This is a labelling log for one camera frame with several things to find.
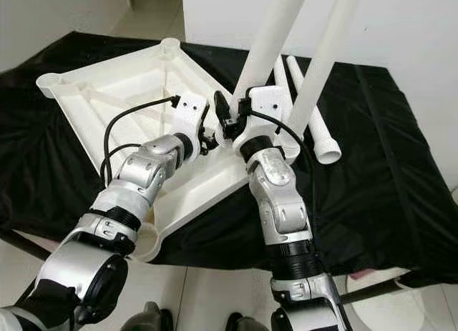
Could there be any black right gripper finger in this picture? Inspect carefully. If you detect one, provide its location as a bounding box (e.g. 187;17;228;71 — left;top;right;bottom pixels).
212;89;233;126

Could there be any white plastic children table top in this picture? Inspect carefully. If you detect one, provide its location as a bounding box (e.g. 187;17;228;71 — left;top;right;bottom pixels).
36;36;251;265

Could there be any black table cloth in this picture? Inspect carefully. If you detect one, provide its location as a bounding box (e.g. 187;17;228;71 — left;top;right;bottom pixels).
0;31;458;287

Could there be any grey right robot foot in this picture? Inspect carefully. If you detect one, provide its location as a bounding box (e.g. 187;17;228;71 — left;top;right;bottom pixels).
225;313;273;331

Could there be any grey robot foot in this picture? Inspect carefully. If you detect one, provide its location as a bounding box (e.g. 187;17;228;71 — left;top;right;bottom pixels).
129;302;174;331
225;313;273;331

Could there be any grey left robot foot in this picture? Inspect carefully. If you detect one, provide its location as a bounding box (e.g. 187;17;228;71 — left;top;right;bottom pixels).
129;302;174;331

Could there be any pink table with black legs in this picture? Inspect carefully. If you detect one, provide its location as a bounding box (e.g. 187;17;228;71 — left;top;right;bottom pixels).
0;229;419;305

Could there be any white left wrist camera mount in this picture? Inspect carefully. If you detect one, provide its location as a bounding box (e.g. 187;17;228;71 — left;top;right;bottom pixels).
170;93;212;157

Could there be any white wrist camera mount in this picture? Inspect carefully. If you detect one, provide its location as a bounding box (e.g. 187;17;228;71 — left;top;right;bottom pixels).
235;86;291;157
170;93;212;157

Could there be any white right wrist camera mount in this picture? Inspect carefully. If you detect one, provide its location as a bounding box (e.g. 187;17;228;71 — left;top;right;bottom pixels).
235;86;291;157

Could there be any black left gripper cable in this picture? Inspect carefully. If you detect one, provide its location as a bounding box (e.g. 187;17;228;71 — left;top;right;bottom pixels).
100;142;145;185

